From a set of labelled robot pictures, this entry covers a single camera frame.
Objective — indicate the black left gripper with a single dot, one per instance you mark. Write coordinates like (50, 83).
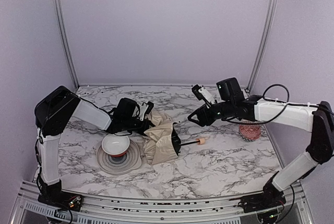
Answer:
(145, 125)

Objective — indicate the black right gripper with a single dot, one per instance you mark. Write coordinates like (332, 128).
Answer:
(204, 115)

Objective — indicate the beige and black umbrella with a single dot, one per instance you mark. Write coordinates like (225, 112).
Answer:
(162, 142)

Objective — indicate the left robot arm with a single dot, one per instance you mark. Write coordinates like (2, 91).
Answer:
(51, 117)

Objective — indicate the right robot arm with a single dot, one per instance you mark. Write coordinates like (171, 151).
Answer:
(314, 119)

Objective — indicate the white bowl red rim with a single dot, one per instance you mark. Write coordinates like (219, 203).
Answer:
(115, 146)

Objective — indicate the grey collapsed silicone lid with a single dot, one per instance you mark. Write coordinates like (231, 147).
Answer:
(130, 161)

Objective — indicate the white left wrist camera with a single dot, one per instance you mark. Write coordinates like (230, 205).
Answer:
(144, 108)

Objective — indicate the right aluminium frame post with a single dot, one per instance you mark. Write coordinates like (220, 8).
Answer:
(271, 10)

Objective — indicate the aluminium frame post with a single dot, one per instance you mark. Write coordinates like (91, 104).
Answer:
(65, 43)
(271, 10)

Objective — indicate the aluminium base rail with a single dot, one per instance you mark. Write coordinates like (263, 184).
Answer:
(107, 209)

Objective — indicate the left aluminium frame post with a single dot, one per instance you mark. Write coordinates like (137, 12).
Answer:
(65, 43)

